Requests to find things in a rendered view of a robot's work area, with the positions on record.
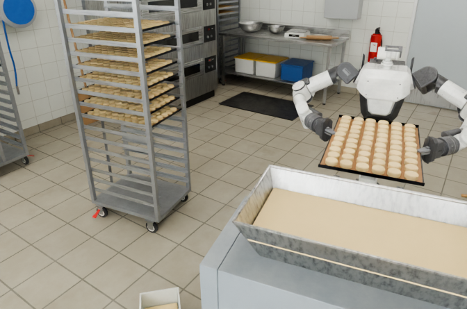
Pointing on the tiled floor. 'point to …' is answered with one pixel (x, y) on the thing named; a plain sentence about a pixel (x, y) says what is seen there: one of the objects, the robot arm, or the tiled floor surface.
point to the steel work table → (287, 42)
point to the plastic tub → (160, 299)
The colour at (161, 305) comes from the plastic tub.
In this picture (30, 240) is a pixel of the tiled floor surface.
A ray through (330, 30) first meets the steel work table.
